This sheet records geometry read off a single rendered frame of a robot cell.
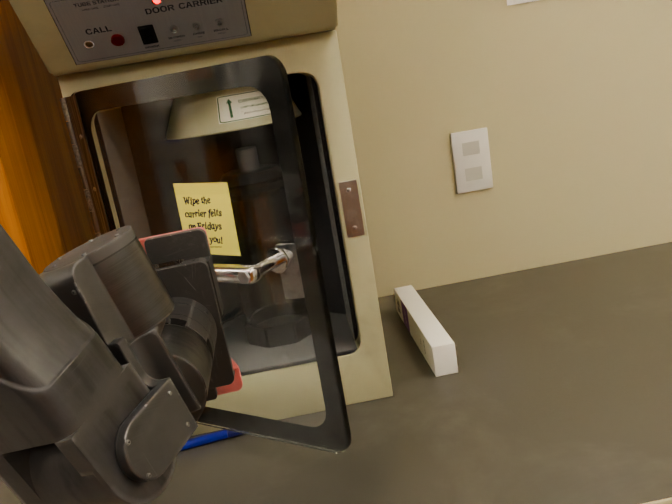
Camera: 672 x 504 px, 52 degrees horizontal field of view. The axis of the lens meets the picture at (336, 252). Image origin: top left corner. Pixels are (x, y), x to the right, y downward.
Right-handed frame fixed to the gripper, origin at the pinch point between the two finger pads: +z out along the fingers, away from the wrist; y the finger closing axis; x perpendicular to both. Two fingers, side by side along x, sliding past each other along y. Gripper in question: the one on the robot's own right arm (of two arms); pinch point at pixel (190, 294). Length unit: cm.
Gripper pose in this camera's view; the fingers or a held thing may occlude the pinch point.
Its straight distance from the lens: 62.1
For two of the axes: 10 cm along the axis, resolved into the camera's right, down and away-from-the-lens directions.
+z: -1.1, -2.6, 9.6
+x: -9.8, 2.0, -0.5
